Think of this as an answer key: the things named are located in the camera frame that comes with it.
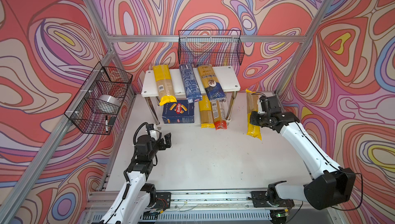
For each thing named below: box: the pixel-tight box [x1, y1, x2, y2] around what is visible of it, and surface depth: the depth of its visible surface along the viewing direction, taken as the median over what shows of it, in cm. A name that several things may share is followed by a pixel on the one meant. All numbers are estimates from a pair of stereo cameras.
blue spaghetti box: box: [178, 63, 204, 104], surface depth 73 cm
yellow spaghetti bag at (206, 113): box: [198, 95, 215, 129], surface depth 98 cm
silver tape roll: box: [98, 94, 120, 108], surface depth 73 cm
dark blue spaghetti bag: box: [197, 64, 227, 102], surface depth 75 cm
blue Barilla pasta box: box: [162, 99, 195, 124], surface depth 94 cm
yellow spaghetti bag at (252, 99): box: [245, 89, 262, 141], surface depth 76 cm
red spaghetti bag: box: [210, 99, 228, 130], surface depth 98 cm
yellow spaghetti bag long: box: [152, 64, 178, 107], surface depth 74 cm
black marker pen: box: [105, 115, 109, 133], surface depth 74 cm
